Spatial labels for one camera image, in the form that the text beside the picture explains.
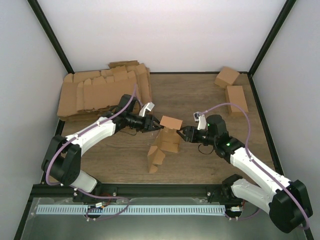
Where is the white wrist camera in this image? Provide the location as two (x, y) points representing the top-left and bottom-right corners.
(139, 102), (155, 117)
(193, 111), (207, 130)

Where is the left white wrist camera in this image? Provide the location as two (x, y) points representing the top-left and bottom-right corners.
(139, 102), (155, 117)

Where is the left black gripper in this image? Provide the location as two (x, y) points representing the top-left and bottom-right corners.
(126, 113), (164, 133)

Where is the stack of flat cardboard blanks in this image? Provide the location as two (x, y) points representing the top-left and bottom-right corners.
(57, 60), (152, 121)

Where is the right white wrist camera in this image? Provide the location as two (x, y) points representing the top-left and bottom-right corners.
(193, 111), (207, 130)

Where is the cardboard box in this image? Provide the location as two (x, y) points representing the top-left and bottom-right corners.
(214, 66), (240, 89)
(147, 115), (183, 174)
(225, 85), (249, 117)

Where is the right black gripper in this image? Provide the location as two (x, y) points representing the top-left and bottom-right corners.
(177, 125), (217, 146)

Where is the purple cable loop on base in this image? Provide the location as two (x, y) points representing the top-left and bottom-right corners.
(85, 196), (133, 223)

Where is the black frame post right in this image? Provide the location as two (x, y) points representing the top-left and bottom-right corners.
(248, 0), (297, 77)

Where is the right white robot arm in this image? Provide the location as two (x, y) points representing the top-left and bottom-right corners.
(177, 114), (313, 233)

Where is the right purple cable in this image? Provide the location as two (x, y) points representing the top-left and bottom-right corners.
(197, 102), (311, 230)

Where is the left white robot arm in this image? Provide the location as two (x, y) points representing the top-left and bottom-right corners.
(41, 94), (162, 202)

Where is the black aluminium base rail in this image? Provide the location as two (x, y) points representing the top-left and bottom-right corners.
(30, 183), (240, 203)

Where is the black frame post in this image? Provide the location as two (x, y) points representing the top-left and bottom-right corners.
(27, 0), (75, 74)
(248, 0), (297, 77)

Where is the light blue slotted cable duct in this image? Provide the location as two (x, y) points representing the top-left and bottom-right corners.
(36, 204), (226, 216)

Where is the black frame post left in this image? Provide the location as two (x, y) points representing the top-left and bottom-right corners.
(27, 0), (75, 74)

